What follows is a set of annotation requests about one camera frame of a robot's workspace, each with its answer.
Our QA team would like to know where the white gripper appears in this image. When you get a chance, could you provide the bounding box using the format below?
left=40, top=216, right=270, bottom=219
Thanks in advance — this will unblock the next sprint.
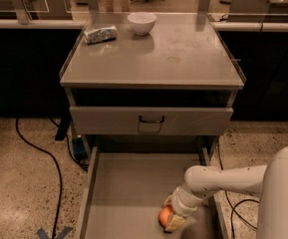
left=162, top=183, right=202, bottom=233

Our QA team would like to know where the orange fruit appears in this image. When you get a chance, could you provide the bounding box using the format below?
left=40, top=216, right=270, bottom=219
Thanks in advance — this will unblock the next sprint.
left=158, top=205, right=172, bottom=228

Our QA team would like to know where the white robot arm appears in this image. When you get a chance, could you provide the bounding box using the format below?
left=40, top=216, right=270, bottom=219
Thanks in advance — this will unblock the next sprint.
left=158, top=146, right=288, bottom=239

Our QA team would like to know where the open grey middle drawer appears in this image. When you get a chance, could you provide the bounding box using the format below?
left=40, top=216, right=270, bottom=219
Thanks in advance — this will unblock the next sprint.
left=75, top=147, right=228, bottom=239

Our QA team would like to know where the grey top drawer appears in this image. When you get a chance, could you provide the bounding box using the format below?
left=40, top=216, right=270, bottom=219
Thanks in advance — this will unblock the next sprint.
left=70, top=107, right=233, bottom=135

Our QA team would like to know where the grey metal drawer cabinet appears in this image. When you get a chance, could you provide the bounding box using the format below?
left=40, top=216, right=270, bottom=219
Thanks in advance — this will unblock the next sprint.
left=61, top=13, right=244, bottom=151

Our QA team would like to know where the blue box on floor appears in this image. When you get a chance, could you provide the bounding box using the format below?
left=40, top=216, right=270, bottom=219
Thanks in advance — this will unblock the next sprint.
left=72, top=137, right=87, bottom=160

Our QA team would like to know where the white ceramic bowl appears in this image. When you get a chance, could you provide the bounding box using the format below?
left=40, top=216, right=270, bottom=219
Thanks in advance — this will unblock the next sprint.
left=128, top=12, right=156, bottom=36

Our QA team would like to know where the silver foil snack bag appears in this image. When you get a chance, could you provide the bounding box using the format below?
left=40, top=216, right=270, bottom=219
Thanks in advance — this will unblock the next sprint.
left=84, top=26, right=118, bottom=45

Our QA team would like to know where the black drawer handle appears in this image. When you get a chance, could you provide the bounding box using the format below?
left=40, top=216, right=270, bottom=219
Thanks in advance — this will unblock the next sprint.
left=139, top=116, right=165, bottom=124

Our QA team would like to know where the black cable on left floor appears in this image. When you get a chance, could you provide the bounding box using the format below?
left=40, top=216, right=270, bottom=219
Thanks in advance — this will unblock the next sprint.
left=14, top=117, right=63, bottom=239

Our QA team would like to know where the white horizontal rail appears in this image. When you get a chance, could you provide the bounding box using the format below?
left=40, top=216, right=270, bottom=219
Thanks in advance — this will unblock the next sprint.
left=0, top=19, right=288, bottom=33

